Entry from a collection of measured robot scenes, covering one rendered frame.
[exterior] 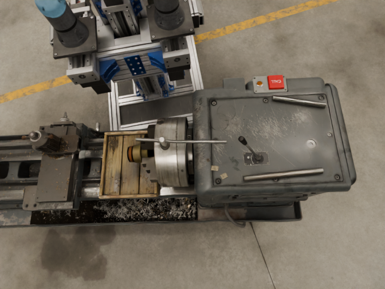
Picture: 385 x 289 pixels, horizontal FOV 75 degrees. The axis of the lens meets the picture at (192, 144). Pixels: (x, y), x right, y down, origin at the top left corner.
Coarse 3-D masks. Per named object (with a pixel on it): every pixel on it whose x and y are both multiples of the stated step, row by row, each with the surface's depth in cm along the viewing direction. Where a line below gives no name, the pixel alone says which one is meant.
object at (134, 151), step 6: (138, 144) 114; (132, 150) 112; (138, 150) 111; (144, 150) 112; (150, 150) 117; (132, 156) 112; (138, 156) 111; (144, 156) 112; (150, 156) 117; (138, 162) 114
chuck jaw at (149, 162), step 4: (144, 160) 111; (148, 160) 111; (152, 160) 111; (144, 164) 111; (148, 164) 110; (152, 164) 110; (148, 168) 109; (152, 168) 109; (148, 172) 111; (152, 172) 108; (152, 176) 107; (152, 180) 107; (156, 180) 107; (160, 184) 108; (164, 184) 108
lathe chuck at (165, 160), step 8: (168, 120) 106; (176, 120) 106; (160, 128) 102; (168, 128) 102; (160, 136) 100; (168, 136) 100; (160, 144) 99; (160, 152) 99; (168, 152) 98; (160, 160) 99; (168, 160) 99; (176, 160) 99; (160, 168) 100; (168, 168) 100; (176, 168) 100; (160, 176) 102; (168, 176) 102; (176, 176) 102; (168, 184) 106; (176, 184) 106
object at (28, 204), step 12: (84, 132) 140; (84, 144) 138; (84, 156) 139; (24, 192) 132; (72, 192) 127; (24, 204) 129; (36, 204) 129; (48, 204) 126; (60, 204) 126; (72, 204) 125
